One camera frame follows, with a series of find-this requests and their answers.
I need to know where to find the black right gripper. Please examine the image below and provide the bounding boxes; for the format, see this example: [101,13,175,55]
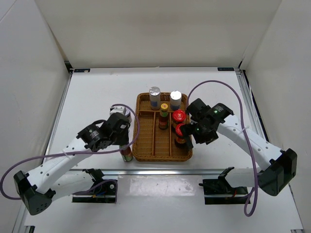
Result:
[179,119,219,152]

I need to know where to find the red-lid sauce jar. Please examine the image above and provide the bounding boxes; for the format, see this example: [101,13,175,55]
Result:
[172,109,187,130]
[174,123,187,148]

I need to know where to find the yellow-cap sauce bottle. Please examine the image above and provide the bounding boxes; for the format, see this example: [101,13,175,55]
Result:
[119,145,133,162]
[158,103,169,130]

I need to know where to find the grey-lid spice jar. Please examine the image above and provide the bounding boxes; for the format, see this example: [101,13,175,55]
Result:
[124,108,132,123]

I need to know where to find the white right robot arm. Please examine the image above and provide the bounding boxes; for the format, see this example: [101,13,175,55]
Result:
[187,99,297,196]

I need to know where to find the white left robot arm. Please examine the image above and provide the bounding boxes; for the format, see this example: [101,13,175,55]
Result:
[14,120,129,216]

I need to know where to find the brown wicker divided tray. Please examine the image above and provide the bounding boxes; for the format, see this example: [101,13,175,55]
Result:
[132,93,192,162]

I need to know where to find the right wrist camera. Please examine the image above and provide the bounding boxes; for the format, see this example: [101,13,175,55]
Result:
[186,98,211,122]

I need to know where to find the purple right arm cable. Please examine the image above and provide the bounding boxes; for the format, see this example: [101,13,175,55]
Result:
[187,80,259,217]

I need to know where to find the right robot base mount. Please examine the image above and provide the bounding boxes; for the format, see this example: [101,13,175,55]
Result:
[198,175,249,205]

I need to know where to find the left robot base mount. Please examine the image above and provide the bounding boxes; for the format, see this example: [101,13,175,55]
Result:
[71,176,118,204]

